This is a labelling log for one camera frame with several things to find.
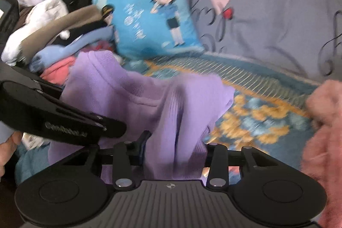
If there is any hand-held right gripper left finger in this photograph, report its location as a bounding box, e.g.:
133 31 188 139
64 130 152 189

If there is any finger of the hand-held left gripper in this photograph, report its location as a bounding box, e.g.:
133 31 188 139
0 80 127 146
0 61 65 100

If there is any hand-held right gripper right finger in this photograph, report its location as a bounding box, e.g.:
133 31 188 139
203 143 278 189

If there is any purple sweater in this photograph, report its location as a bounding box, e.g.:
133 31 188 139
48 50 236 183

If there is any person's left hand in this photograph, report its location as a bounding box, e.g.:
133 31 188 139
0 132 23 178

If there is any coral pink garment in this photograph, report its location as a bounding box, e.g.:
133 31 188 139
40 57 78 85

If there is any light blue garment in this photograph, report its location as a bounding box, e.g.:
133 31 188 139
28 28 114 72

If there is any white puffy jacket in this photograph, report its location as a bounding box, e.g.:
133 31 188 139
1 0 68 65

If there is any beige garment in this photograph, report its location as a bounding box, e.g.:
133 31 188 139
21 5 107 63

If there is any blue deer printed quilt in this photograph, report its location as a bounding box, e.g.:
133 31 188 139
15 53 324 186

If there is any pink fluffy garment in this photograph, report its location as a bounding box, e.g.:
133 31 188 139
301 80 342 228

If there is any blue cartoon printed pillow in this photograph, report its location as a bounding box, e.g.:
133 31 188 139
91 0 205 60

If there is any grey script printed pillow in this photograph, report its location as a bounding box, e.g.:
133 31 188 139
184 0 342 83

